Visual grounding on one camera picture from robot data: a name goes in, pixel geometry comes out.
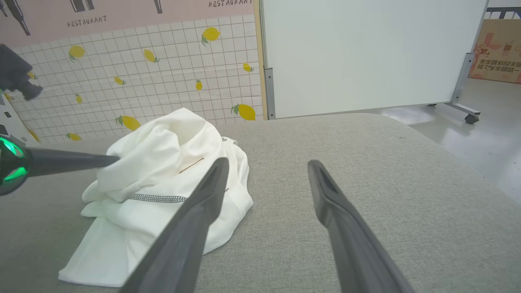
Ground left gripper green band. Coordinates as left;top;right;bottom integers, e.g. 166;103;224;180
0;136;121;196

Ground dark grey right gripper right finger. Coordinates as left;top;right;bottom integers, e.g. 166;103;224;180
308;160;415;293

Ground white panel grey geometric shapes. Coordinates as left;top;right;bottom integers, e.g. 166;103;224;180
0;92;39;145

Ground pink restaurant print banner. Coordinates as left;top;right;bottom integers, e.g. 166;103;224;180
0;0;258;48

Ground white garment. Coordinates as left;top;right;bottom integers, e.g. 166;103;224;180
58;107;254;288

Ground lemon print grid backdrop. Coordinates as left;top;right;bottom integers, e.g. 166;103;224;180
8;14;267;144

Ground printed cardboard box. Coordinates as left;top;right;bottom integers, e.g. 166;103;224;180
469;18;521;85

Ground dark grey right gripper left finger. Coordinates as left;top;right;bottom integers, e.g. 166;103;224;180
120;157;230;293

